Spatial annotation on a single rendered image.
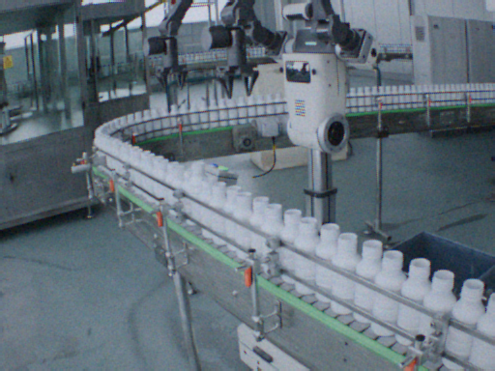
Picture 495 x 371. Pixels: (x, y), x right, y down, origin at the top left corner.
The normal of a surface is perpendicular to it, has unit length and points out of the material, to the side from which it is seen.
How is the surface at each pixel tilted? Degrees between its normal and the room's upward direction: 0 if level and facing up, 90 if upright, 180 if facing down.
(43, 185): 90
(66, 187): 90
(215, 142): 90
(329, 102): 101
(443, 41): 90
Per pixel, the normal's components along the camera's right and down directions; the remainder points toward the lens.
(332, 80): 0.56, 0.22
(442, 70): 0.25, 0.28
